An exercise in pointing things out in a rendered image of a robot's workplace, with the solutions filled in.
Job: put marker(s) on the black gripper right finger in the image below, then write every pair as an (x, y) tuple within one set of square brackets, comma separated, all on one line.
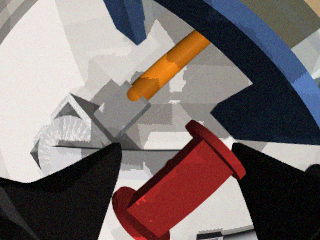
[(283, 201)]

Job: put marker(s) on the clear-panelled rack with blue corner posts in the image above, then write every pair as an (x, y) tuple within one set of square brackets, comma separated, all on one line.
[(297, 22)]

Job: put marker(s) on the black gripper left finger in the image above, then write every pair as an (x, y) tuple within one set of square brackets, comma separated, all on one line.
[(67, 205)]

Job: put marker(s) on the black-headed mallet with wooden handle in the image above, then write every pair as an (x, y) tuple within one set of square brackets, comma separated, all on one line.
[(314, 169)]

